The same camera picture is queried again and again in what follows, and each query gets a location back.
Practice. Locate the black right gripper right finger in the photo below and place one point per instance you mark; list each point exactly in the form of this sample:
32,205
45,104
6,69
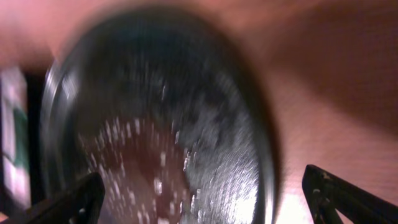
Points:
328,195

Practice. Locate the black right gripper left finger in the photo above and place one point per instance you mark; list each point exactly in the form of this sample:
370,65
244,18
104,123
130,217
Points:
80,203

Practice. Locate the black round serving tray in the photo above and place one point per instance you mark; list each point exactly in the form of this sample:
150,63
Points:
163,108

